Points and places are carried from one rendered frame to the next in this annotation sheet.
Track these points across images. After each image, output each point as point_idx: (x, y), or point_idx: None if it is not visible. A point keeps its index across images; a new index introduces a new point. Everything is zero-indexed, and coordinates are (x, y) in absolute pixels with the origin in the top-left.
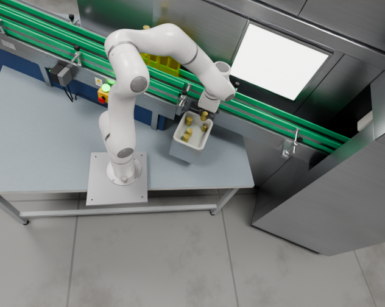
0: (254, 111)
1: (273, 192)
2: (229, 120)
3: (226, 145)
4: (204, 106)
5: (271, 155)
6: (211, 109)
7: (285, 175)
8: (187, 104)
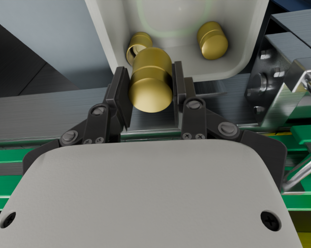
0: None
1: (1, 30)
2: (84, 114)
3: (92, 56)
4: (164, 196)
5: (45, 89)
6: (63, 179)
7: None
8: (237, 100)
